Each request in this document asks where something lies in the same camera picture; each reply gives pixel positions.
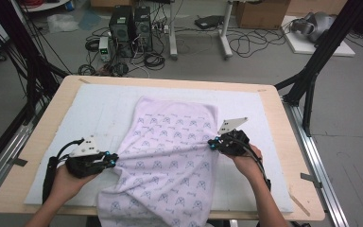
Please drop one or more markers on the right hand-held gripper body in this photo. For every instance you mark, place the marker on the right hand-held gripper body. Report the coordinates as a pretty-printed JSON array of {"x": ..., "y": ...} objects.
[{"x": 233, "y": 143}]

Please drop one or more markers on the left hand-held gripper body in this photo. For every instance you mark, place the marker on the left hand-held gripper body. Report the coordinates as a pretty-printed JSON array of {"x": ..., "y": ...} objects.
[{"x": 85, "y": 162}]

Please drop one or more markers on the lilac printed towel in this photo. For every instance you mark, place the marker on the lilac printed towel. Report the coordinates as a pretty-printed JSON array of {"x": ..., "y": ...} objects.
[{"x": 167, "y": 151}]

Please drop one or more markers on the person's right hand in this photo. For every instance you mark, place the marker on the person's right hand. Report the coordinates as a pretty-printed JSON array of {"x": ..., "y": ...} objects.
[{"x": 249, "y": 165}]

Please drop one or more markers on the person's left hand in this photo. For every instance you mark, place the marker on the person's left hand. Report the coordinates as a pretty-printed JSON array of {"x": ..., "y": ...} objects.
[{"x": 67, "y": 186}]

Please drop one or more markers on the white foam mat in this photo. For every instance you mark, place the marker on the white foam mat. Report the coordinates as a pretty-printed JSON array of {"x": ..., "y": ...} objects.
[{"x": 249, "y": 104}]

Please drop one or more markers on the wooden table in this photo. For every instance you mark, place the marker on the wooden table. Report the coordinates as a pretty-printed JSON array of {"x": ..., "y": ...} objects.
[{"x": 296, "y": 135}]

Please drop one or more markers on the black tape piece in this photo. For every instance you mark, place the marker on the black tape piece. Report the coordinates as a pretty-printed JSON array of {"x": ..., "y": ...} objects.
[
  {"x": 19, "y": 161},
  {"x": 308, "y": 177}
]

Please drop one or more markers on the round black device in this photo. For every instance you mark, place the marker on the round black device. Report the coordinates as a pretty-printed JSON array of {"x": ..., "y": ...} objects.
[{"x": 120, "y": 69}]

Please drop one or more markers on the thin wooden stick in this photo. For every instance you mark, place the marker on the thin wooden stick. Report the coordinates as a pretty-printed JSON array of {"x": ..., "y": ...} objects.
[{"x": 299, "y": 204}]

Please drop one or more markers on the white power supply box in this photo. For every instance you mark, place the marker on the white power supply box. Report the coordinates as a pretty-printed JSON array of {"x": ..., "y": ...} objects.
[{"x": 104, "y": 47}]

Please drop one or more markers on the white desk leg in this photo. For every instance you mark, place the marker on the white desk leg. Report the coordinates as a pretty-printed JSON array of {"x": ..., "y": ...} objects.
[
  {"x": 172, "y": 31},
  {"x": 224, "y": 31}
]

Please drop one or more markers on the white floor board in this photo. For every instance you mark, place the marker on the white floor board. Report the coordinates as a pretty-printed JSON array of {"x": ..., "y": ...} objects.
[{"x": 299, "y": 46}]

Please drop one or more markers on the black flat device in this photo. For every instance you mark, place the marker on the black flat device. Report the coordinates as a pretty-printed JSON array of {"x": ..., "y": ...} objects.
[{"x": 208, "y": 21}]

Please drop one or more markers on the black computer tower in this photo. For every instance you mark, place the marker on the black computer tower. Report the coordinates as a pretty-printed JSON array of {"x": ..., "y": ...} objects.
[
  {"x": 143, "y": 28},
  {"x": 121, "y": 28}
]

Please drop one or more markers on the large cardboard box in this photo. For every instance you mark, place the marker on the large cardboard box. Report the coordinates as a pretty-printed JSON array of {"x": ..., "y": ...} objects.
[{"x": 261, "y": 14}]

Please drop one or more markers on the clear plastic bag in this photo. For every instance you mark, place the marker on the clear plastic bag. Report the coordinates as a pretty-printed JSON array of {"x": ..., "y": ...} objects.
[{"x": 61, "y": 22}]

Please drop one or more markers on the grey headset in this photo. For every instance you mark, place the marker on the grey headset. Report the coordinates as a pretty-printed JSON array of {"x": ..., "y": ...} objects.
[{"x": 318, "y": 25}]

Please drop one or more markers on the blue can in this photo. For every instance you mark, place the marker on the blue can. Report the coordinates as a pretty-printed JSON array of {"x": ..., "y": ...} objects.
[{"x": 70, "y": 6}]

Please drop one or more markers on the aluminium rail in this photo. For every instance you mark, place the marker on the aluminium rail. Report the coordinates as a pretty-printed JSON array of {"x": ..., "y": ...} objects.
[
  {"x": 3, "y": 154},
  {"x": 318, "y": 170}
]

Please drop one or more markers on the black frame strut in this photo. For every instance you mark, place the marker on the black frame strut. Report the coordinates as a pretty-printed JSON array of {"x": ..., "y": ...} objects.
[{"x": 327, "y": 44}]

